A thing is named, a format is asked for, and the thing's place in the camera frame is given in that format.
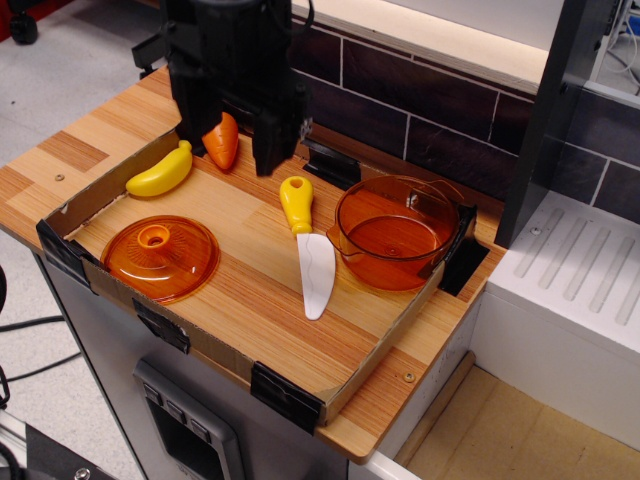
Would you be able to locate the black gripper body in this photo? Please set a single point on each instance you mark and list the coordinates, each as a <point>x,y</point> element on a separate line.
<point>269,83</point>

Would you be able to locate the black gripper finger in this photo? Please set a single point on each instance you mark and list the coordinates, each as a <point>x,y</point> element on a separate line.
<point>200,109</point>
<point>275,139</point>

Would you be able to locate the yellow toy banana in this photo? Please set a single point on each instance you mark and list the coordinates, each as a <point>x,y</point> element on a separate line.
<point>167,174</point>

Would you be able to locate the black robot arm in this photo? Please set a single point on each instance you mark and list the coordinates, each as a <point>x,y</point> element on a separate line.
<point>232,56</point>

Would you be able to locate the orange transparent pot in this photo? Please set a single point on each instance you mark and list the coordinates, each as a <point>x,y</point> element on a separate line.
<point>391,231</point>

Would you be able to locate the orange transparent pot lid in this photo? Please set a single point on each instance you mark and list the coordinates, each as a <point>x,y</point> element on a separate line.
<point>165,257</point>

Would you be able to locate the cardboard fence with black tape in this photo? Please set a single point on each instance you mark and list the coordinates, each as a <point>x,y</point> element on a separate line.
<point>353,368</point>

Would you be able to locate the orange toy carrot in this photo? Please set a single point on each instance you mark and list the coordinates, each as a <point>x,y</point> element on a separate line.
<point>222,141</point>

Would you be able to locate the yellow white toy knife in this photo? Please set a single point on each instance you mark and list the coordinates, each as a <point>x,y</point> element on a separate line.
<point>316,253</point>

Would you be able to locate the black office chair base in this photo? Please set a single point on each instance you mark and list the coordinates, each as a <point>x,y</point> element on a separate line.
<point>18,22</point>

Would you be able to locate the grey toy oven front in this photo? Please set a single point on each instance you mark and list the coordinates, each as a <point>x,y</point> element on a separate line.
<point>202,444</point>

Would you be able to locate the white toy sink drainboard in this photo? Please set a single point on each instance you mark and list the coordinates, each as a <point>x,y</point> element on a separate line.
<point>576,267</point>

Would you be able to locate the black vertical post right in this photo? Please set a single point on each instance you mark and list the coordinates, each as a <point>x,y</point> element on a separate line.
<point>581,27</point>

